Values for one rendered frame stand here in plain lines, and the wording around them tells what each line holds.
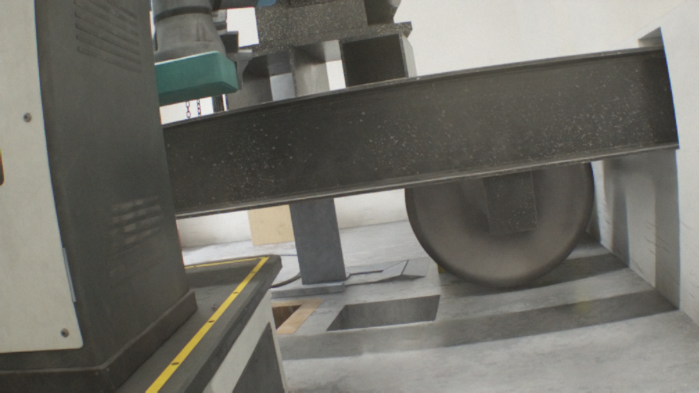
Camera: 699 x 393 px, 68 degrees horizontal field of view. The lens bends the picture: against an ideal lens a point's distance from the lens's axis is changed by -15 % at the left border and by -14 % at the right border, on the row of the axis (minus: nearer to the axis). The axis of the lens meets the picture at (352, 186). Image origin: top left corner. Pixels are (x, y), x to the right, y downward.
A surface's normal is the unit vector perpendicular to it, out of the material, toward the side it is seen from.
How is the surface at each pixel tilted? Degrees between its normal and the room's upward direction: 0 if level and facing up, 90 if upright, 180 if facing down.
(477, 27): 90
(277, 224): 90
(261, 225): 90
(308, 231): 90
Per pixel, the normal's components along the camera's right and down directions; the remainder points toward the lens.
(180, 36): 0.07, -0.27
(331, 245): -0.30, 0.10
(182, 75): 0.00, 0.05
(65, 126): 0.99, -0.15
